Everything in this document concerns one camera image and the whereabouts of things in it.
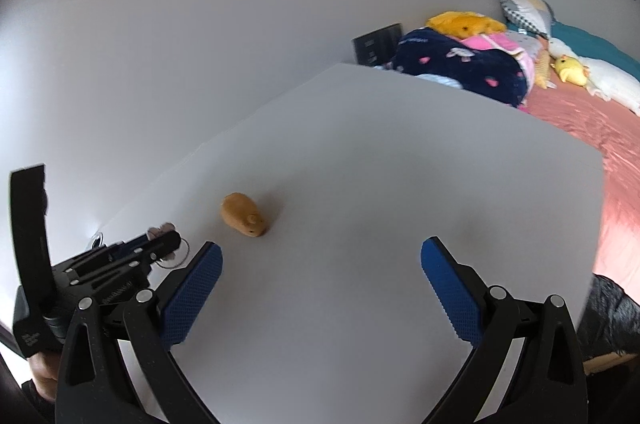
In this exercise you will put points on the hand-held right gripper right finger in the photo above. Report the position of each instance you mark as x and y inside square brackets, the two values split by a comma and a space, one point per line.
[450, 289]

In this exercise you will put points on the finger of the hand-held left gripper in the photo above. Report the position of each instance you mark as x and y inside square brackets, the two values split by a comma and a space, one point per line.
[127, 246]
[160, 246]

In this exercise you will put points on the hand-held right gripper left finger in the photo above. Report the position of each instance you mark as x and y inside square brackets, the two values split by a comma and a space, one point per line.
[192, 289]

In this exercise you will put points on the white toy figure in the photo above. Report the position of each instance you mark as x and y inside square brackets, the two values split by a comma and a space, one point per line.
[160, 231]

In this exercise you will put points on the brown mouse toy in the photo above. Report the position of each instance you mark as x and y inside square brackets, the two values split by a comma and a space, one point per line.
[240, 211]

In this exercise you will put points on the black trash bag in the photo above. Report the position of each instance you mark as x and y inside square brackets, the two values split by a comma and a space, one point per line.
[610, 314]

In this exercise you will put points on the person's left hand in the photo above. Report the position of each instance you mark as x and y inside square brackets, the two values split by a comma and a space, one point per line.
[44, 369]

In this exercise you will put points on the wooden board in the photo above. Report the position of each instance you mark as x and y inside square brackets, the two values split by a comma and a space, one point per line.
[602, 361]

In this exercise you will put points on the bed with pink sheet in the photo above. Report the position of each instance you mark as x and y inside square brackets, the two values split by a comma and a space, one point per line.
[615, 143]

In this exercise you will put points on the navy patterned blanket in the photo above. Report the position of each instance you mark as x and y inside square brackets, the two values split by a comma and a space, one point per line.
[470, 63]

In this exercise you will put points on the yellow patterned long pillow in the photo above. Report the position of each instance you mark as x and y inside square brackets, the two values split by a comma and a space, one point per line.
[542, 71]

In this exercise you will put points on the yellow duck plush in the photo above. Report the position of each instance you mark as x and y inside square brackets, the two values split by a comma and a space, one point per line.
[570, 71]

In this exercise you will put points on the pink blanket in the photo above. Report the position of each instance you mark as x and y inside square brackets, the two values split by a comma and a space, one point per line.
[492, 41]

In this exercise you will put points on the light patterned blanket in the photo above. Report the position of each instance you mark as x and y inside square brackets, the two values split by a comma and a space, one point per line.
[525, 43]

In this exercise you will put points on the white goose plush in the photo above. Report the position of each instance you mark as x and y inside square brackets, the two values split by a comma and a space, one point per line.
[615, 81]

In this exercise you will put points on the yellow plush toy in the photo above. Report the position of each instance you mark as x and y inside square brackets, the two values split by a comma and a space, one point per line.
[465, 23]

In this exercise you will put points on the teal pillow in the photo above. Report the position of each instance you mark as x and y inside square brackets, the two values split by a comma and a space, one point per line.
[595, 43]

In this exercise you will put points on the checkered pillow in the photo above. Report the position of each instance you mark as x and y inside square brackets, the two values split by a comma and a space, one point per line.
[525, 11]

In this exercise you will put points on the black wall switch panel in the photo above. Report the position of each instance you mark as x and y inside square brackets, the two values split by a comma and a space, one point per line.
[377, 43]

